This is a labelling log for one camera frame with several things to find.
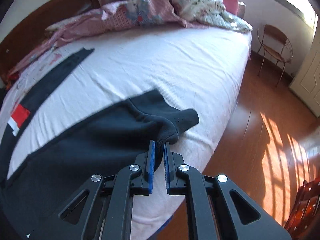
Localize dark navy pants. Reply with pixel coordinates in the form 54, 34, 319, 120
1, 49, 199, 239

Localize white door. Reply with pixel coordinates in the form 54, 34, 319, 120
289, 19, 320, 118

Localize dark wooden headboard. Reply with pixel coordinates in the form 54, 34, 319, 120
1, 0, 100, 83

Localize white bed sheet mattress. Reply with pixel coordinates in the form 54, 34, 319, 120
1, 24, 252, 239

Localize metal wicker chair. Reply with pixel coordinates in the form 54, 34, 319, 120
257, 24, 293, 86

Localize pink patterned quilt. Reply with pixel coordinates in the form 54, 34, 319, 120
8, 0, 252, 82

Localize glossy brown wooden furniture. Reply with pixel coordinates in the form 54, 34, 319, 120
284, 177, 320, 239

